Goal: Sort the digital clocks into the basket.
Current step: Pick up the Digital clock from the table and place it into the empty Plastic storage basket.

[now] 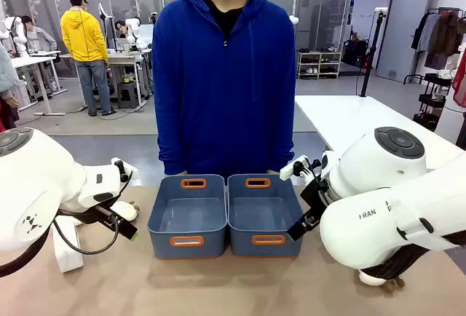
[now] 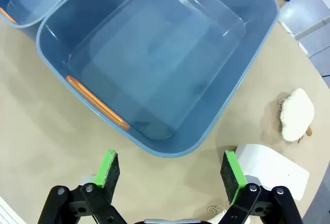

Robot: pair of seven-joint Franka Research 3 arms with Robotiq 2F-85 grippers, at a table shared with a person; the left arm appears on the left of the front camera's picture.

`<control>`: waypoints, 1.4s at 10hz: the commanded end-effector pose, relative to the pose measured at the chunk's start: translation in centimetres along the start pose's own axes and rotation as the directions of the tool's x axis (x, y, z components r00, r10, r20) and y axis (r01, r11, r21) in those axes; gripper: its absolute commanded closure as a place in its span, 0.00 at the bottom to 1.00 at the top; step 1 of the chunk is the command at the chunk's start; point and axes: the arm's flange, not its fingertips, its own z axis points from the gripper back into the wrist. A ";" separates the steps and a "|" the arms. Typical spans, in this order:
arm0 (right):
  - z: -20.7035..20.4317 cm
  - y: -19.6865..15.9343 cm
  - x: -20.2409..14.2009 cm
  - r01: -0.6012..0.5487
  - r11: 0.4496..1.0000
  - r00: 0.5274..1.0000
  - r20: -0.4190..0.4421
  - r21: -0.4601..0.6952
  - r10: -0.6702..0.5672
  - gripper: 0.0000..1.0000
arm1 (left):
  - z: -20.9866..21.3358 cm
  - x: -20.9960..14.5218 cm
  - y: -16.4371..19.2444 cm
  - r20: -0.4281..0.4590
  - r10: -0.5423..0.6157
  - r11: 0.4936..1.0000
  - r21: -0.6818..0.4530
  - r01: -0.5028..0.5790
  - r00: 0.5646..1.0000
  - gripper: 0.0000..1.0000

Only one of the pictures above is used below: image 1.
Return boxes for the black rolling cart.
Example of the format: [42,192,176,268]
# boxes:
[413,72,454,131]

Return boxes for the black hanging garment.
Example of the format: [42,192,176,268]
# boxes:
[411,13,433,52]

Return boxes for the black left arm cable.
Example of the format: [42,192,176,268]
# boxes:
[52,212,122,256]

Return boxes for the grey plastic stool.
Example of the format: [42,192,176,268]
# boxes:
[116,82,141,110]

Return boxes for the white office desk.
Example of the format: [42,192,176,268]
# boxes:
[10,50,68,117]
[59,48,152,110]

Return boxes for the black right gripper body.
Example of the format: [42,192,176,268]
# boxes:
[299,178,331,219]

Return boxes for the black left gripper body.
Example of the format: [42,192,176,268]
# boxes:
[58,202,107,224]

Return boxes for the brown hanging coat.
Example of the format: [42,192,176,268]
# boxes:
[427,12,464,58]

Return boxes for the black tripod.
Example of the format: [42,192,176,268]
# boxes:
[359,9,387,98]

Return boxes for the dark right arm cable bundle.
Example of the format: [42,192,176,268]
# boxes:
[358,234,466,283]

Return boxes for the large white table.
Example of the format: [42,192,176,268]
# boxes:
[293,94,466,157]

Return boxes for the blue basket orange handles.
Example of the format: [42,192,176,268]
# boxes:
[227,173,304,258]
[147,173,229,260]

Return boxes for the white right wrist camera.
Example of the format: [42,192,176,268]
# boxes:
[279,154,311,183]

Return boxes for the white shoe rack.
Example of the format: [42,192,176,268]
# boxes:
[296,50,343,80]

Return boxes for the blue-sleeved right forearm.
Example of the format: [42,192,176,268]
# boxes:
[155,111,187,175]

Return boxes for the seated person dark hair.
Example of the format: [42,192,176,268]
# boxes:
[114,20,129,42]

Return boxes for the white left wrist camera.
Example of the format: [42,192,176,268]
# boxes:
[111,157,140,183]

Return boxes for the white plush sheep toy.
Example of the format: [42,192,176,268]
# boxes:
[355,267,406,292]
[110,201,141,222]

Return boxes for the black bags pile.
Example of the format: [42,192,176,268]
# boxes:
[343,38,371,69]

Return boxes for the person in yellow hoodie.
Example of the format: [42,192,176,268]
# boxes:
[60,0,118,117]

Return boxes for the red hanging garment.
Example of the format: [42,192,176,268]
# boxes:
[451,59,466,108]

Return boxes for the person in blue hoodie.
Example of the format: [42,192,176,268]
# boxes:
[151,0,296,177]

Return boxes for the bystander with light blue garment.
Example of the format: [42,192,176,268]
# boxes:
[0,43,22,132]

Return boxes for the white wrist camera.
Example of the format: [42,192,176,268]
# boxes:
[279,154,311,183]
[111,157,140,183]

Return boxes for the seated person grey top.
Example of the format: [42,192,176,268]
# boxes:
[20,15,59,55]

